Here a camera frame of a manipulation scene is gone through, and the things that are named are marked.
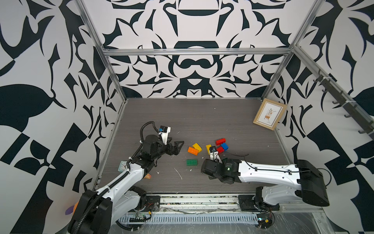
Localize orange plush shark toy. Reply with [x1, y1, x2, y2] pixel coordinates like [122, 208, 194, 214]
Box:
[65, 202, 78, 215]

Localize red flat lego brick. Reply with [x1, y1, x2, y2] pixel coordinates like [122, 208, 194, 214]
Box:
[215, 138, 226, 146]

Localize yellow curved lego brick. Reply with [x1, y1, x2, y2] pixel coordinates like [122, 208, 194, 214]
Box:
[206, 144, 212, 154]
[193, 143, 202, 153]

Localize dark green long lego brick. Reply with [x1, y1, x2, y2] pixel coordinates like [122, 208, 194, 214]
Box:
[186, 159, 198, 166]

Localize wooden picture frame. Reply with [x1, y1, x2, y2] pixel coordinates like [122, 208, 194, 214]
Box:
[253, 98, 287, 131]

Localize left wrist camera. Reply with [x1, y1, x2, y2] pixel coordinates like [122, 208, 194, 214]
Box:
[159, 125, 171, 145]

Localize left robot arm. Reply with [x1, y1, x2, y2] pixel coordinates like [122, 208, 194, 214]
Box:
[68, 121, 184, 234]

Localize orange long lego brick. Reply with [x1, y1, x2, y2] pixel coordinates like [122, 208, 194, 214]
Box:
[188, 147, 199, 156]

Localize blue square lego brick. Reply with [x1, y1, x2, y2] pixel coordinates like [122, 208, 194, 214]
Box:
[221, 143, 229, 151]

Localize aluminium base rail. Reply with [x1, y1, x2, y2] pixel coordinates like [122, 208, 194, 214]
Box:
[140, 192, 325, 214]

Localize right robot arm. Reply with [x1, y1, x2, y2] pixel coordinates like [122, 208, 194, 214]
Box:
[201, 159, 330, 210]

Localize white cable duct strip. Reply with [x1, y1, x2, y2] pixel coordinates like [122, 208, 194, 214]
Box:
[118, 213, 258, 225]

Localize wall hook rack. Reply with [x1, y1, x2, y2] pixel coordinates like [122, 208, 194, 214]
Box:
[313, 69, 374, 140]

